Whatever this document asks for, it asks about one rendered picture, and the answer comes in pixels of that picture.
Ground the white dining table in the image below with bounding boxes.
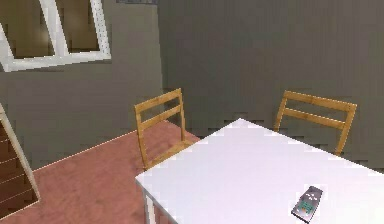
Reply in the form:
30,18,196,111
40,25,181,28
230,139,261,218
134,117,384,224

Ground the wooden slat-back chair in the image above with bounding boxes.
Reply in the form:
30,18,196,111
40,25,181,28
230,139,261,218
273,89,358,157
133,87,195,172

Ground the grey remote control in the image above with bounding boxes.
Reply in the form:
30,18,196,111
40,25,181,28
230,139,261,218
290,185,324,224

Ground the white framed window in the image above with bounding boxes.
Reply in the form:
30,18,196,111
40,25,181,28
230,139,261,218
0,0,112,73

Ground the brown wooden shelf unit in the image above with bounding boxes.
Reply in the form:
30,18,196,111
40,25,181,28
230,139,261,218
0,103,41,218

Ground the dark framed wall picture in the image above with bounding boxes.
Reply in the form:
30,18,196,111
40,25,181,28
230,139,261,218
115,0,159,5

